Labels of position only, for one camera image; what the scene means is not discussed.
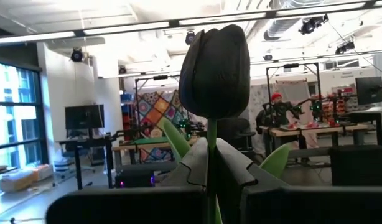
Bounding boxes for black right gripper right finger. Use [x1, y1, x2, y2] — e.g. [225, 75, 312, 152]
[216, 138, 382, 224]

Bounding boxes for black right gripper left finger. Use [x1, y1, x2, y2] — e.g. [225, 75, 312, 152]
[46, 136, 210, 224]

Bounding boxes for black artificial tulip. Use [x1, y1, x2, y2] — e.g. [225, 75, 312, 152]
[161, 24, 293, 224]

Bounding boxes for black monitor on arm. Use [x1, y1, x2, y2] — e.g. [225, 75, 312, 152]
[355, 76, 382, 106]

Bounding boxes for black computer tower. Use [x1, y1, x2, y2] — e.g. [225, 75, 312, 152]
[115, 164, 157, 189]

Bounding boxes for background wooden workbench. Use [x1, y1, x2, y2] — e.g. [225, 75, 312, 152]
[111, 136, 200, 166]
[268, 123, 369, 147]

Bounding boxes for black equipment box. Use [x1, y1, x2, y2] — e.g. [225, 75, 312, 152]
[329, 145, 382, 187]

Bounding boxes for black standing desk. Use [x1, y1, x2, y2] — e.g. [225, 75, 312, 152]
[55, 132, 116, 190]

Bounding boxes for person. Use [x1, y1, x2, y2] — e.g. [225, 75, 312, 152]
[255, 92, 300, 159]

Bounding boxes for colourful patchwork quilt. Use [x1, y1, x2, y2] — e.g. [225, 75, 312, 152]
[136, 89, 193, 164]

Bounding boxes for background robot with green light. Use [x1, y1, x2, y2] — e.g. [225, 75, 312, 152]
[178, 118, 207, 139]

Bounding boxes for black monitor on desk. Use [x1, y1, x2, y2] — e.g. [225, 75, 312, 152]
[65, 104, 105, 131]

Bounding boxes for black office chair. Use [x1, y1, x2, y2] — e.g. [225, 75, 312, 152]
[216, 117, 257, 155]

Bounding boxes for background black robot arms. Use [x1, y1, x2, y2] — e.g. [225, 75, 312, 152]
[309, 96, 349, 127]

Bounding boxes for blue storage bins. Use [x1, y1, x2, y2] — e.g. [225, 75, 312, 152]
[120, 92, 135, 104]

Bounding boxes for white cardboard boxes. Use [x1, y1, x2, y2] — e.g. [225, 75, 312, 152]
[0, 164, 54, 193]

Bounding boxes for floral cloth backdrop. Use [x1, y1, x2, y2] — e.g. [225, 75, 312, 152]
[248, 82, 310, 150]

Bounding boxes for large window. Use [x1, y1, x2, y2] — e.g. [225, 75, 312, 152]
[0, 57, 44, 195]

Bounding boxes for ceiling light beam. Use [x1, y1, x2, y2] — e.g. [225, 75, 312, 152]
[0, 0, 382, 44]

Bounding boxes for black ceiling spotlight cluster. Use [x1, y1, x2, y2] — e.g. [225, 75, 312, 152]
[298, 14, 330, 35]

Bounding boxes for black metal rig frame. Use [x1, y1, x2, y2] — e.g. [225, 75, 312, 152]
[265, 62, 322, 125]
[134, 73, 182, 138]

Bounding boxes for white ventilation duct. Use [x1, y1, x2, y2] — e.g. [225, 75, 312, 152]
[264, 17, 304, 42]

